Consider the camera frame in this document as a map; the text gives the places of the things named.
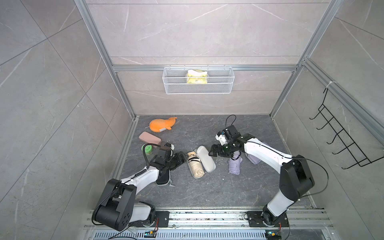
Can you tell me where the white zippered umbrella sleeve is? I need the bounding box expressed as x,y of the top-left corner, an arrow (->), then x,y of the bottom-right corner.
196,146 -> 216,173

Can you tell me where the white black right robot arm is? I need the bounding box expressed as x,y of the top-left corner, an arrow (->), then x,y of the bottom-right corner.
209,125 -> 315,222

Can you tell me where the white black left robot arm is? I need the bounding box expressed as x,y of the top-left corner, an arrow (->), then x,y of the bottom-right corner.
91,143 -> 187,232

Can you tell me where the purple folded umbrella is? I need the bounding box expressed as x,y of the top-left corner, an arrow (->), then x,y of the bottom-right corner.
229,151 -> 243,175

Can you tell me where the purple zippered umbrella sleeve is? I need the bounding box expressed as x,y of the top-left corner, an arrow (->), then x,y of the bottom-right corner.
245,141 -> 270,164

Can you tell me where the green lidded air freshener can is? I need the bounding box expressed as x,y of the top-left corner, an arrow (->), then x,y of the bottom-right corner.
142,145 -> 153,156

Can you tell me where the pink hard case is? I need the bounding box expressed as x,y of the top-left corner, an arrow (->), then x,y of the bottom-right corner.
139,132 -> 162,145

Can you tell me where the orange plush whale toy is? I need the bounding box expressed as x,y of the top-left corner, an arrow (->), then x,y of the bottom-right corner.
149,117 -> 177,133

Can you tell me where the yellow packet in basket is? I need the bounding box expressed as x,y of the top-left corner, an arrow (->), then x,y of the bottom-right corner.
186,69 -> 208,84

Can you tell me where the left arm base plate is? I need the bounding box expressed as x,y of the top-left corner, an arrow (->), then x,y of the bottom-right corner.
129,211 -> 170,228

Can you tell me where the white wire wall basket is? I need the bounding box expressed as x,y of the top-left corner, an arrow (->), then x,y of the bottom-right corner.
162,66 -> 235,95

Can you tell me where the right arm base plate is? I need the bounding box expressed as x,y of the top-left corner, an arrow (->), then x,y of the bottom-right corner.
244,211 -> 290,228

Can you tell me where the aluminium mounting rail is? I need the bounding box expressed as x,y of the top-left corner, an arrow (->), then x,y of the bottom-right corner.
78,207 -> 339,240

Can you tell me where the black wire hook rack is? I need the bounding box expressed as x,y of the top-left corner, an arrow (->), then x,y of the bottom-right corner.
309,88 -> 384,170

